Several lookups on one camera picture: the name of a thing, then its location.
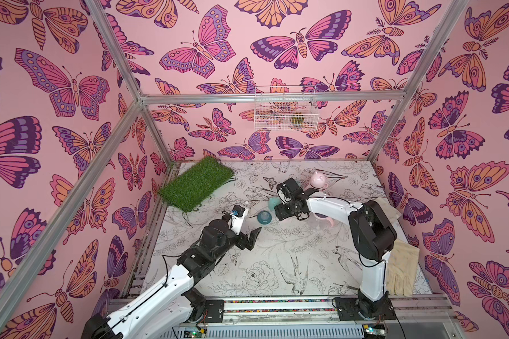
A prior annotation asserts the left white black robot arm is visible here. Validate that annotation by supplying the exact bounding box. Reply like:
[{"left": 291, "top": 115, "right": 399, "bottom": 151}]
[{"left": 81, "top": 218, "right": 262, "bottom": 338}]

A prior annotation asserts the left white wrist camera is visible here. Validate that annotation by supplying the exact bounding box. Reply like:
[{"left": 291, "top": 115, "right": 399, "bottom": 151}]
[{"left": 230, "top": 205, "right": 249, "bottom": 235}]

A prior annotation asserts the dark teal nipple collar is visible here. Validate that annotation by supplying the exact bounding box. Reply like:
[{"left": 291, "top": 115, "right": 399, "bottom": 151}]
[{"left": 257, "top": 210, "right": 273, "bottom": 225}]

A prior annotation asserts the white wire basket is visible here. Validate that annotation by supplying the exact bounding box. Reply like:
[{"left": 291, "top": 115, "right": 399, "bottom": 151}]
[{"left": 253, "top": 92, "right": 320, "bottom": 133}]

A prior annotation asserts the green artificial grass mat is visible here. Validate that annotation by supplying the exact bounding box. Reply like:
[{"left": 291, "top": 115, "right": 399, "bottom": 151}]
[{"left": 158, "top": 157, "right": 234, "bottom": 213}]

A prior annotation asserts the teal bottle cap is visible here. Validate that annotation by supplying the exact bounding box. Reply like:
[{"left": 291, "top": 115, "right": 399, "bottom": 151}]
[{"left": 268, "top": 196, "right": 281, "bottom": 212}]

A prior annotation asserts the beige work glove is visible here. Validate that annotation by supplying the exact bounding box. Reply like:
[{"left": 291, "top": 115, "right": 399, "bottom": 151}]
[{"left": 375, "top": 197, "right": 402, "bottom": 223}]

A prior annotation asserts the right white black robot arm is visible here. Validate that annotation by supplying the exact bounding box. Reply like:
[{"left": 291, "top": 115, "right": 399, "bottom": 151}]
[{"left": 274, "top": 178, "right": 397, "bottom": 320}]

